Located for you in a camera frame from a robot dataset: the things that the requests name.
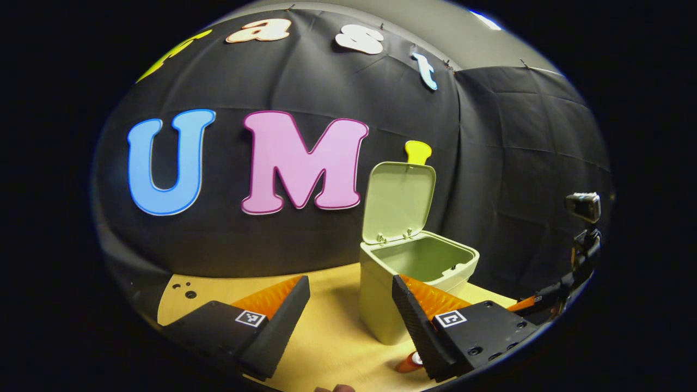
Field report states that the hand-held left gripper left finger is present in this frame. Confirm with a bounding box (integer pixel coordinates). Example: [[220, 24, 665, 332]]
[[162, 275, 311, 382]]

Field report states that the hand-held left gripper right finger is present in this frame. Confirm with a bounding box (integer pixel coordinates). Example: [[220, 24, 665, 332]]
[[391, 274, 541, 383]]

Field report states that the pale green desktop garbage bin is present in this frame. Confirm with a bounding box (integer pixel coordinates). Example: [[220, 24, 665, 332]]
[[359, 162, 481, 346]]

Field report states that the wooden desktop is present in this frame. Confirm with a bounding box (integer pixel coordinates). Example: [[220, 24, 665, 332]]
[[157, 263, 518, 392]]

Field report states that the black backdrop cloth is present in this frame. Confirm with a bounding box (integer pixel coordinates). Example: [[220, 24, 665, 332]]
[[93, 8, 613, 300]]

